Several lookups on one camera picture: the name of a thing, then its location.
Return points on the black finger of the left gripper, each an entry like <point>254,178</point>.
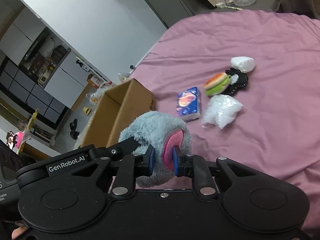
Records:
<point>117,151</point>

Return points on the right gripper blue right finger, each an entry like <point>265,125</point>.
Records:
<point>180,161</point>

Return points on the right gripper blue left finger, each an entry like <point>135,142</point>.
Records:
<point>144,163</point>

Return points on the clear plastic bag white filling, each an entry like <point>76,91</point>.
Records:
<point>221,111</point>

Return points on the white wrapped soft bundle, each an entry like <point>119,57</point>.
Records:
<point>243,63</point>

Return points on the operator hand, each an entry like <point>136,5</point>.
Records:
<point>17,232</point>

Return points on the cardboard box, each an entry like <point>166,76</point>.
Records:
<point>116,110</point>

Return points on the yellow slipper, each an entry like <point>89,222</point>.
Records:
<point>87,110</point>

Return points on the blue tissue pack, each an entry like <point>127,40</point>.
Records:
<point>188,106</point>

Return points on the white plastic shopping bag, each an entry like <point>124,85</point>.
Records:
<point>95,97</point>

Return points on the plush hamburger toy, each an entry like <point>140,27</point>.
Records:
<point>217,84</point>

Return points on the black felt plush toy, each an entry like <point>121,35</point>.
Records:
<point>239,81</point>

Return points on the pink bed sheet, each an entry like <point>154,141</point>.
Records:
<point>277,130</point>

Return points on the white wall cabinet with shelves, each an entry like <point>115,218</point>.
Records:
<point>40,72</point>

